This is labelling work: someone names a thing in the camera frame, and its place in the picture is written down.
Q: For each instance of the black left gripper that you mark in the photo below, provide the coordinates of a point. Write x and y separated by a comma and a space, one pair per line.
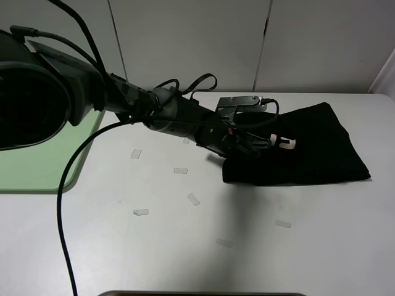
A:
227, 142

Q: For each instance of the black short sleeve t-shirt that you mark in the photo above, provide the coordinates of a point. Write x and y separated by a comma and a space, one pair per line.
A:
310, 147

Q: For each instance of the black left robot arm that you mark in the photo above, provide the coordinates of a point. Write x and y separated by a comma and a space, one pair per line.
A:
43, 89

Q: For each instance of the green plastic tray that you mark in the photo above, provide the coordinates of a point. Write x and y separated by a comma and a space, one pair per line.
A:
38, 169

